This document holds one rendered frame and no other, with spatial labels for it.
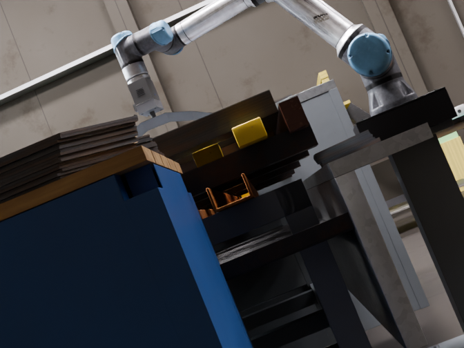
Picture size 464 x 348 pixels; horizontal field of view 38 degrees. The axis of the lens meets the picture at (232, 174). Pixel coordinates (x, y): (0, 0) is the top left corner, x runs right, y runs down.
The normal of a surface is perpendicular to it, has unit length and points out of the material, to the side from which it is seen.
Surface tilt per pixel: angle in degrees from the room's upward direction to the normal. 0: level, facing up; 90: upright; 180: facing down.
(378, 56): 96
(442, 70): 90
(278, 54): 90
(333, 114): 90
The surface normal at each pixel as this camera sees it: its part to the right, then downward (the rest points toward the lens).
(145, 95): -0.17, 0.00
